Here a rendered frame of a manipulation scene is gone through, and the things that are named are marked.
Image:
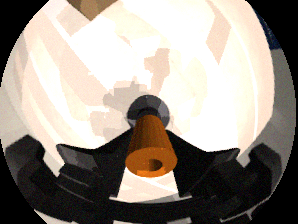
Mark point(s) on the orange knob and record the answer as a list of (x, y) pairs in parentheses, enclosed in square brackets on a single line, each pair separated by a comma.
[(150, 153)]

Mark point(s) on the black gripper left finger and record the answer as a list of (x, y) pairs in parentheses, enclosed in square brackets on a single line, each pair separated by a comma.
[(107, 161)]

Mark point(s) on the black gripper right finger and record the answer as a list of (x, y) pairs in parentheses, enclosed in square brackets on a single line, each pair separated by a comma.
[(193, 163)]

